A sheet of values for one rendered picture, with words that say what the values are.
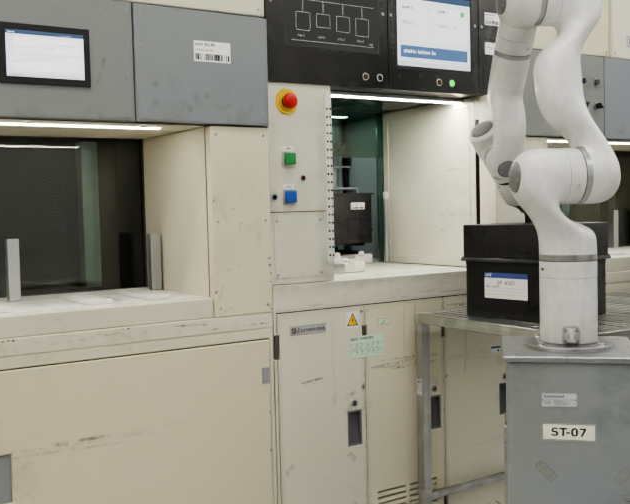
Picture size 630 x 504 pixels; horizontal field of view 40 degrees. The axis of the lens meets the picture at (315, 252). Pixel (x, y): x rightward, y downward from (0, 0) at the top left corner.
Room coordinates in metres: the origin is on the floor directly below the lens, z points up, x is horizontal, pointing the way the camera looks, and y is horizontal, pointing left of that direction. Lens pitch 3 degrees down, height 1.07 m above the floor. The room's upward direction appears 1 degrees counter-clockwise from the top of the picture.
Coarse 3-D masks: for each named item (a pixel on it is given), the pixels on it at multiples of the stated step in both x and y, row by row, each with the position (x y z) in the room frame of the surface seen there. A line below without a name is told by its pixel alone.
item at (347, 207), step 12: (336, 168) 3.13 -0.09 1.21; (336, 204) 2.97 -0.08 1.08; (348, 204) 3.00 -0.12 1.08; (360, 204) 3.03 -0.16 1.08; (336, 216) 2.97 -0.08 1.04; (348, 216) 3.00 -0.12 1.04; (360, 216) 3.03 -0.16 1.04; (336, 228) 2.97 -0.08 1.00; (348, 228) 3.00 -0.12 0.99; (360, 228) 3.03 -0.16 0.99; (336, 240) 2.97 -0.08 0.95; (348, 240) 3.00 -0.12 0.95; (360, 240) 3.03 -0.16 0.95; (336, 252) 2.97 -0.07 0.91; (348, 252) 3.08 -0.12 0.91
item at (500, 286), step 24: (480, 264) 2.33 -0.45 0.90; (504, 264) 2.27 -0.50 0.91; (528, 264) 2.21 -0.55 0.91; (600, 264) 2.33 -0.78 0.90; (480, 288) 2.33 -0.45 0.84; (504, 288) 2.27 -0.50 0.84; (528, 288) 2.22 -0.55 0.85; (600, 288) 2.32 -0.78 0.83; (480, 312) 2.33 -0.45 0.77; (504, 312) 2.27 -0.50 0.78; (528, 312) 2.22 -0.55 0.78; (600, 312) 2.32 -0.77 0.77
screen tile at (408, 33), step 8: (400, 8) 2.47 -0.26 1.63; (408, 8) 2.49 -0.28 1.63; (416, 8) 2.50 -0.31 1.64; (424, 8) 2.52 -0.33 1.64; (432, 8) 2.54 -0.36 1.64; (400, 16) 2.47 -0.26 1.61; (408, 16) 2.49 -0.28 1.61; (416, 16) 2.50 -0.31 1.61; (424, 16) 2.52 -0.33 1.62; (432, 16) 2.54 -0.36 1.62; (400, 24) 2.47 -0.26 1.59; (424, 24) 2.52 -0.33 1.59; (432, 24) 2.54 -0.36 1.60; (400, 32) 2.47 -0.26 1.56; (408, 32) 2.49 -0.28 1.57; (416, 32) 2.50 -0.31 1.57; (424, 32) 2.52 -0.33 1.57; (432, 32) 2.54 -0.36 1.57; (408, 40) 2.49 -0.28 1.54; (416, 40) 2.50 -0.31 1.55; (424, 40) 2.52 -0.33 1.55; (432, 40) 2.54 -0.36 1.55
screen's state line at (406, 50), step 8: (408, 48) 2.49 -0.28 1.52; (416, 48) 2.50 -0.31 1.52; (424, 48) 2.52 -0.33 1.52; (432, 48) 2.53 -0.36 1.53; (408, 56) 2.48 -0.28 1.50; (416, 56) 2.50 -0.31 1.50; (424, 56) 2.52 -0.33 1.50; (432, 56) 2.53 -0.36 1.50; (440, 56) 2.55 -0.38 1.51; (448, 56) 2.57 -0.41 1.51; (456, 56) 2.59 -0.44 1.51; (464, 56) 2.60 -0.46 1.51
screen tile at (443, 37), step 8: (440, 8) 2.55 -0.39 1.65; (448, 8) 2.57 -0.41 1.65; (440, 16) 2.55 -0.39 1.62; (448, 16) 2.57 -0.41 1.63; (456, 16) 2.59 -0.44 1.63; (464, 24) 2.60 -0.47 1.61; (440, 32) 2.55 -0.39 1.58; (448, 32) 2.57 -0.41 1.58; (456, 32) 2.59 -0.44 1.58; (464, 32) 2.60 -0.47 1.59; (440, 40) 2.55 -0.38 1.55; (448, 40) 2.57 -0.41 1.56; (456, 40) 2.59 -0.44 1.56; (464, 40) 2.60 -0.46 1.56
